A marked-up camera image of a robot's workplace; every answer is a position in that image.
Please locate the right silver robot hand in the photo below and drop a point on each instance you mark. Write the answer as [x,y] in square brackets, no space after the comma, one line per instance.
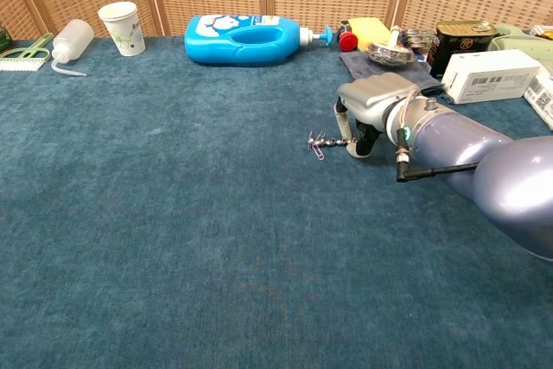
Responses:
[376,94]

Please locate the beaded magnetic metal stick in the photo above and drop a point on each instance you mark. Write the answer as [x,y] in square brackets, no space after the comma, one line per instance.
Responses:
[334,142]

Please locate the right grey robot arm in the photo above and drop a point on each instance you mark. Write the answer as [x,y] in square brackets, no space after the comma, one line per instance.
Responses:
[475,148]

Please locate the green hand brush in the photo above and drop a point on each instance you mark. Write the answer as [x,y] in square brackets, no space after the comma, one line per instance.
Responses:
[23,62]

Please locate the grey cleaning cloth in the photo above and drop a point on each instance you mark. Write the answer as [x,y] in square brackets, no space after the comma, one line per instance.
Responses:
[358,68]

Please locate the small red capped item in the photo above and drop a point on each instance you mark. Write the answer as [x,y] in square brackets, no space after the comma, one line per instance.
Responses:
[347,40]

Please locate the yellow sponge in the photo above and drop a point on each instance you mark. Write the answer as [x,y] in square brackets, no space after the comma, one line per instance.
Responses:
[367,32]

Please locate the binder clip pack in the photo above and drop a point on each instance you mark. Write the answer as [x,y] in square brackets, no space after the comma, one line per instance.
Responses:
[417,38]

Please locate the black gold meat tin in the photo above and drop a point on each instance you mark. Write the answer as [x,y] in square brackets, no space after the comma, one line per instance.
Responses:
[458,45]

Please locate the white carton box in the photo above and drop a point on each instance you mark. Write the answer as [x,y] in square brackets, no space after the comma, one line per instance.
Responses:
[488,71]

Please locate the blue detergent pump bottle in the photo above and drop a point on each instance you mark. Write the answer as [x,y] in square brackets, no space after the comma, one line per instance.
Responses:
[216,49]

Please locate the long pastel smiley box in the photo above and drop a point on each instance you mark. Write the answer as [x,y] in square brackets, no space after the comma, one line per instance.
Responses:
[542,99]

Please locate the gold snack packet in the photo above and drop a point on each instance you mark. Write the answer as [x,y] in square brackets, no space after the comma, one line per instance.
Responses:
[545,33]

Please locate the blue table carpet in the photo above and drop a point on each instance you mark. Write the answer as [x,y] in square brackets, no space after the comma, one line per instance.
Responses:
[216,235]

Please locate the white paper cup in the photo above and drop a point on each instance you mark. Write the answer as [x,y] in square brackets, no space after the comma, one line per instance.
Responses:
[125,27]

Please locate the white squeeze wash bottle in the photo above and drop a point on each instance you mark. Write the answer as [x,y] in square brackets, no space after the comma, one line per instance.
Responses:
[73,38]

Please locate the green tea bottle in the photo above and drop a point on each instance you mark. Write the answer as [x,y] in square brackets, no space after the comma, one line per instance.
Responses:
[4,40]

